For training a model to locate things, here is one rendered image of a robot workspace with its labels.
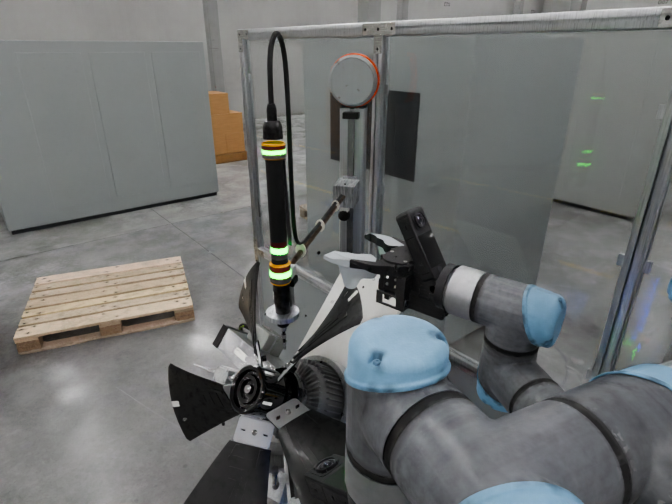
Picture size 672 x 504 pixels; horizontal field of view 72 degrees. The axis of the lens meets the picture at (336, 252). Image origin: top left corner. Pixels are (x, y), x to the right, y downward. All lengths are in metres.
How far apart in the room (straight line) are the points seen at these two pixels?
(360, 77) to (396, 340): 1.23
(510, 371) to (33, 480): 2.61
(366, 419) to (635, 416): 0.17
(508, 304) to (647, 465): 0.34
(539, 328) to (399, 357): 0.36
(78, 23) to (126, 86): 6.80
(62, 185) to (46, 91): 1.05
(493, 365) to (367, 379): 0.40
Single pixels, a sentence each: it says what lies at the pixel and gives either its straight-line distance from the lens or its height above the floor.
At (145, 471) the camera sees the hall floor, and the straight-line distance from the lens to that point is 2.78.
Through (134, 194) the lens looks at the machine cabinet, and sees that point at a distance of 6.60.
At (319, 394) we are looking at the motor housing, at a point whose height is 1.16.
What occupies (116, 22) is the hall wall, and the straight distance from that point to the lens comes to 13.31.
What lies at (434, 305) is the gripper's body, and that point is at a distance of 0.73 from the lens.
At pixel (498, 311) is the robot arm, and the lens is 0.66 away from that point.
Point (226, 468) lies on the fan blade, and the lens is 1.24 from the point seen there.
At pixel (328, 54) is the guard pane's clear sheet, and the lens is 1.83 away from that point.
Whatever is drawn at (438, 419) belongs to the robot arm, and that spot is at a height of 1.76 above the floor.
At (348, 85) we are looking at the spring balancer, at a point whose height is 1.87.
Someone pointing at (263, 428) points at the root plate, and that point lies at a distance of 1.23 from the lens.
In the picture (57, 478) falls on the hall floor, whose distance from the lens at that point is 2.93.
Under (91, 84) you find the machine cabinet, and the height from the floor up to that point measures 1.59.
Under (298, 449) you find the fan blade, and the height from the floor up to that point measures 1.18.
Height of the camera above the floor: 1.97
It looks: 24 degrees down
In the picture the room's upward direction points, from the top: straight up
